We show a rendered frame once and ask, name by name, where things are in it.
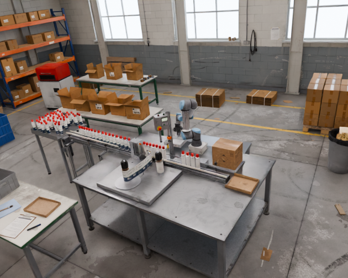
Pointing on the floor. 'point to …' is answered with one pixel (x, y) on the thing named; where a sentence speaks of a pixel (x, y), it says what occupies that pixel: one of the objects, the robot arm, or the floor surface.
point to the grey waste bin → (341, 158)
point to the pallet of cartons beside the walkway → (329, 102)
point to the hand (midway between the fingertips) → (178, 137)
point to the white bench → (31, 193)
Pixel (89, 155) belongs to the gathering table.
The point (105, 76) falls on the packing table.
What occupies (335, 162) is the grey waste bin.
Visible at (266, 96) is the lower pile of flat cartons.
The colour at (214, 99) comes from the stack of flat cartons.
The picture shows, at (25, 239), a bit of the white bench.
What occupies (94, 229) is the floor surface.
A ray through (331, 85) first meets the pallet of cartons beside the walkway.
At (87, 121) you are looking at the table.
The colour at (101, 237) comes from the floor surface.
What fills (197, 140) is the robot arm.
